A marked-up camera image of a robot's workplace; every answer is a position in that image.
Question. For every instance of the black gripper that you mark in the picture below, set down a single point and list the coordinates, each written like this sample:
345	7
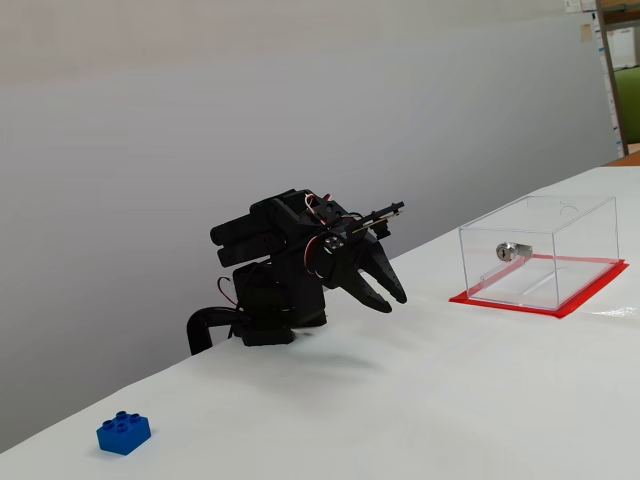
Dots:
351	265

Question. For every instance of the blue lego brick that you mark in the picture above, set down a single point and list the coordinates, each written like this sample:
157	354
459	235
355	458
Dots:
122	437

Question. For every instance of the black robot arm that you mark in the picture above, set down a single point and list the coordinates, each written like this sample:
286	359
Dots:
280	300

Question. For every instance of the transparent plastic box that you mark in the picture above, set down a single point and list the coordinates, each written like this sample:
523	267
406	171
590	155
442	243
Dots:
575	225

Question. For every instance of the red tape rectangle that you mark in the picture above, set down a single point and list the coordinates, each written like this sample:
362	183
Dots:
500	306

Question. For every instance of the silver lock cylinder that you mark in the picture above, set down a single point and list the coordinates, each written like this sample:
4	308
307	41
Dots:
504	251

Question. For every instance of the black table clamp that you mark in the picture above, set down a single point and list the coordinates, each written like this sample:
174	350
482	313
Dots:
197	330

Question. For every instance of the green panel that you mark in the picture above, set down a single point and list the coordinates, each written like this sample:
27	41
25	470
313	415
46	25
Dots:
630	105

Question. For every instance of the beige sticky note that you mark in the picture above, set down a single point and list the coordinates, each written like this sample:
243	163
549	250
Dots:
585	33

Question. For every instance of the white paper sheet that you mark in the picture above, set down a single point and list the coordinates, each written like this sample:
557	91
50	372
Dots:
622	47

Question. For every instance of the black wrist camera board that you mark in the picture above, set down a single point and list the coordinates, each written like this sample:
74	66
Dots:
384	229

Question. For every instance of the grey metal shelf post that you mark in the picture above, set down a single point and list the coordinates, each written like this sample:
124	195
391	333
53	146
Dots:
611	75

